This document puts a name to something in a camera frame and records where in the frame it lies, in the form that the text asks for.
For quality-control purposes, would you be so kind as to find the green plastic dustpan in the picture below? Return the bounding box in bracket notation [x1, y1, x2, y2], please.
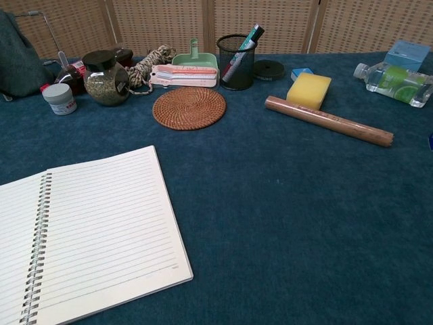
[171, 37, 220, 69]

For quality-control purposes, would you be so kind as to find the glass jar black lid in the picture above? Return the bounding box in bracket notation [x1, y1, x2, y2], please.
[82, 50, 131, 107]

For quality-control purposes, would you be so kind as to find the thin metal wire frame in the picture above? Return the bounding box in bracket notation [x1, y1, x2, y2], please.
[15, 10, 60, 51]

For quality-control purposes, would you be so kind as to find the dark red sauce bottle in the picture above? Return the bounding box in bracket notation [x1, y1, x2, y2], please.
[53, 59, 87, 95]

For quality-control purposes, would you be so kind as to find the clear bottle green label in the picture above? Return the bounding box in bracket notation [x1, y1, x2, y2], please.
[353, 62, 433, 108]

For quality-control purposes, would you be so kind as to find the pink toothbrush pack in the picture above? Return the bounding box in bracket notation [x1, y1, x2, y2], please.
[147, 64, 219, 89]

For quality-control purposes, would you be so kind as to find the light blue carton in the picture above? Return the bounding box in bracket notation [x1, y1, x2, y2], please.
[384, 39, 431, 72]

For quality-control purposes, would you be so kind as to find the woven folding screen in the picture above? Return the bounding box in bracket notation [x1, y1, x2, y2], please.
[0, 0, 433, 60]

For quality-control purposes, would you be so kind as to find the blue table cloth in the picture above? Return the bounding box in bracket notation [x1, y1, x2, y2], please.
[0, 50, 433, 325]

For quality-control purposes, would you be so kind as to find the brown wooden rolling pin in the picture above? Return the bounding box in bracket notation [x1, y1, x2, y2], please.
[265, 95, 395, 149]

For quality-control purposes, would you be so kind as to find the small white jar grey lid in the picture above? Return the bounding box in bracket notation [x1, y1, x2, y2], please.
[41, 83, 78, 116]

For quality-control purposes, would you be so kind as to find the coiled braided rope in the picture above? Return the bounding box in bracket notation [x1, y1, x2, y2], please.
[124, 45, 177, 95]

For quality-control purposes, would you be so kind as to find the white lined spiral notebook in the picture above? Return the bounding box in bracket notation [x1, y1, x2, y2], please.
[0, 145, 194, 325]

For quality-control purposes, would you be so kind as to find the black mesh pen holder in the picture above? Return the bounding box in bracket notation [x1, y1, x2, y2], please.
[216, 35, 258, 91]

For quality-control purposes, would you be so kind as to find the small blue box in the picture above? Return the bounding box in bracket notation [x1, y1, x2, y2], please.
[291, 68, 315, 82]

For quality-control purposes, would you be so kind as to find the yellow sponge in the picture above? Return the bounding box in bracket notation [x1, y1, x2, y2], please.
[286, 72, 332, 111]

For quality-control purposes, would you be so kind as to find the black round disc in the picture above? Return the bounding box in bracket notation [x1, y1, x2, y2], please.
[253, 60, 286, 81]

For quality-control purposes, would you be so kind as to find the round woven rattan coaster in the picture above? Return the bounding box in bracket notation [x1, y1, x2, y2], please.
[152, 87, 227, 131]

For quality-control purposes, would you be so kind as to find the green black marker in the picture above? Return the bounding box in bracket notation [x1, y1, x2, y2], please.
[236, 23, 266, 51]

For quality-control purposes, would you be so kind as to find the dark green fabric bag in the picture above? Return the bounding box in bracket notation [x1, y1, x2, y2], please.
[0, 9, 55, 101]

